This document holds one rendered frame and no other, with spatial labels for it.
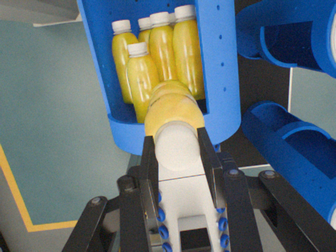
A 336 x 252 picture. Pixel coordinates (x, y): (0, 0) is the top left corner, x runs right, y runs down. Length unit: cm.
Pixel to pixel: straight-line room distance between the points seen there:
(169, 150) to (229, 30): 28
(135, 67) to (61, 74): 129
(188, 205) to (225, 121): 49
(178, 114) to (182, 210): 68
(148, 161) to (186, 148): 5
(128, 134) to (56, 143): 151
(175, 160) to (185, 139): 2
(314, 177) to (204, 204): 39
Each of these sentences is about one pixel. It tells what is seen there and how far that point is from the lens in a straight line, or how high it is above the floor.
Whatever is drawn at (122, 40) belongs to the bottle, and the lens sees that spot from 55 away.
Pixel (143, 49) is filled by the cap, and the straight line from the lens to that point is 50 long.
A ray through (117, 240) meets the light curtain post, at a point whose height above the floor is 85.
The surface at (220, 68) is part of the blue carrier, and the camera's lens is 41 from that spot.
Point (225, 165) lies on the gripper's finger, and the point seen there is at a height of 147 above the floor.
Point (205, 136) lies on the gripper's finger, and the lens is 19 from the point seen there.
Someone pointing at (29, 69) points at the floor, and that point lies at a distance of 184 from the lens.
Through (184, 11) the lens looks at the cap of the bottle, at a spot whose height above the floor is 112.
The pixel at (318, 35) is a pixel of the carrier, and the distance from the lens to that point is 72.
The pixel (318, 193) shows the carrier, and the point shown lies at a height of 95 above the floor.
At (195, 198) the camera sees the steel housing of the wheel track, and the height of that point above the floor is 93.
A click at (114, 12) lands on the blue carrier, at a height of 100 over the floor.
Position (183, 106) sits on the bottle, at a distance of 23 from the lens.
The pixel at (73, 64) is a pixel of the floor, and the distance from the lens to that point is 172.
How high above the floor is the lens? 160
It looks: 70 degrees down
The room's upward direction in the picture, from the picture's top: 177 degrees clockwise
